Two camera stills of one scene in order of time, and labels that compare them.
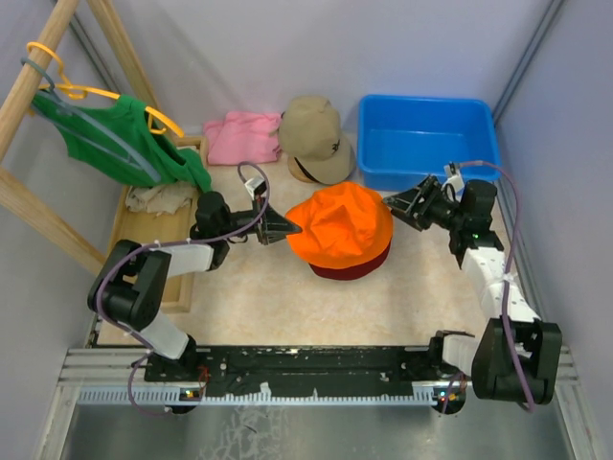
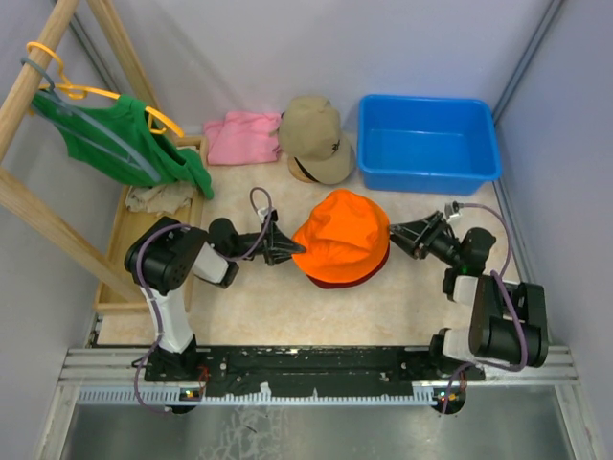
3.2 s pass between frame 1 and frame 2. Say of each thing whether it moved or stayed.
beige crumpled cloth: stayed
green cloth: stayed
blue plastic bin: stayed
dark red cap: moved
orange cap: moved
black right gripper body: moved
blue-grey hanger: stayed
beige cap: stayed
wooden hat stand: stayed
